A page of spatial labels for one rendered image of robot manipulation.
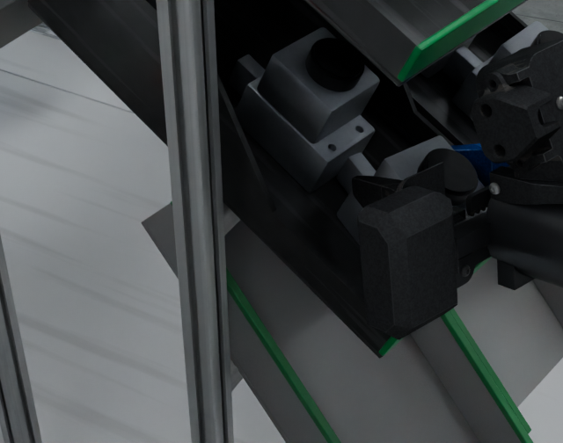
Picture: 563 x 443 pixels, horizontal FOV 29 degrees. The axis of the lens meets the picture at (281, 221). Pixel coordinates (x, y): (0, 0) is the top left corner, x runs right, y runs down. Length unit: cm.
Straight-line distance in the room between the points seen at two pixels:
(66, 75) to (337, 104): 95
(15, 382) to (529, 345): 38
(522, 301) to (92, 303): 45
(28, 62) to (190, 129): 101
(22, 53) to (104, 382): 65
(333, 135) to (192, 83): 11
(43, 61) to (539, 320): 87
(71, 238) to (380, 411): 56
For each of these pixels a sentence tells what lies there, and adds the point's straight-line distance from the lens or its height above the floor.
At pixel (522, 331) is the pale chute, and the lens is 85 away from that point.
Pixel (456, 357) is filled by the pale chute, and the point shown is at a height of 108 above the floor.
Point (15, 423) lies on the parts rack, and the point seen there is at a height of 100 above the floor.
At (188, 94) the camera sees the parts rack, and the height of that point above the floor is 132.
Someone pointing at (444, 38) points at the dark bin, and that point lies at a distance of 47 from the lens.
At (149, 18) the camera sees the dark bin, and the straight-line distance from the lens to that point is 57.
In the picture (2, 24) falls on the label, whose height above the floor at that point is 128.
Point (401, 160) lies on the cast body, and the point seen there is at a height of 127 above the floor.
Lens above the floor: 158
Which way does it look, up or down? 37 degrees down
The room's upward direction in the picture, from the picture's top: straight up
